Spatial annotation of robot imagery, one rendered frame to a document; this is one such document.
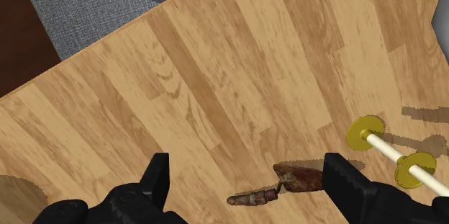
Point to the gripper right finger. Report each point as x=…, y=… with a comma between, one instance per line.
x=354, y=191

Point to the rusty brown trowel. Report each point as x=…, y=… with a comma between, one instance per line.
x=298, y=179

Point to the white rod with yellow discs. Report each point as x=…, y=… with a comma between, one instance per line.
x=386, y=147

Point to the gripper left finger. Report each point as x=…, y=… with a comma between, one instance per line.
x=129, y=200

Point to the dark brown furniture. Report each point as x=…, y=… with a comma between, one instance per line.
x=19, y=37

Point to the grey rounded object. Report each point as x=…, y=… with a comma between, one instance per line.
x=442, y=28

